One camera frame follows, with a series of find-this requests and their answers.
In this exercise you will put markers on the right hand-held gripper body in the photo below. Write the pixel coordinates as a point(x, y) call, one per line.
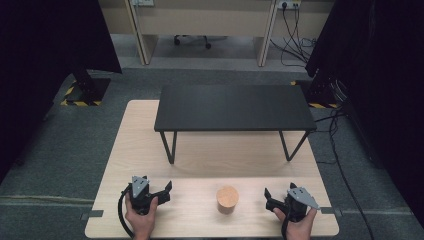
point(298, 203)

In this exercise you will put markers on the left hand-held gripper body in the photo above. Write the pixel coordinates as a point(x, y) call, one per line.
point(140, 196)

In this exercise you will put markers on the cork-coloured cylinder block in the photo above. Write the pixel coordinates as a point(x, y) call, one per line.
point(227, 199)

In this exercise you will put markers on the person's right hand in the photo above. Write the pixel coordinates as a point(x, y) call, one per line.
point(298, 228)

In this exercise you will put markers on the person's left hand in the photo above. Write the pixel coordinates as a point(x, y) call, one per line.
point(142, 221)

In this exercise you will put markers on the grey floor tape piece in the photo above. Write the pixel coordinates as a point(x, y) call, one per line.
point(330, 210)

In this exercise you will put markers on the yellow black hazard tape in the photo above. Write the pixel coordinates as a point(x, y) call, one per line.
point(321, 105)
point(80, 103)

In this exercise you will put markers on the black metal stand base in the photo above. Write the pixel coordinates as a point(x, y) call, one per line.
point(90, 88)
point(320, 95)

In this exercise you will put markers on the black low shelf table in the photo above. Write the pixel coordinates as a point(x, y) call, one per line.
point(233, 106)

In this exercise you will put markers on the black curtain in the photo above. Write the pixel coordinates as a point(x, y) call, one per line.
point(383, 83)
point(40, 66)

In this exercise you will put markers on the black office chair base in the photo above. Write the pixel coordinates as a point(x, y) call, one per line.
point(200, 39)

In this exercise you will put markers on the beige office desk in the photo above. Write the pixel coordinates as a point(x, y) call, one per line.
point(206, 20)

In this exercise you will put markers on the white wall socket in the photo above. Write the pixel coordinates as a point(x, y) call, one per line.
point(288, 4)

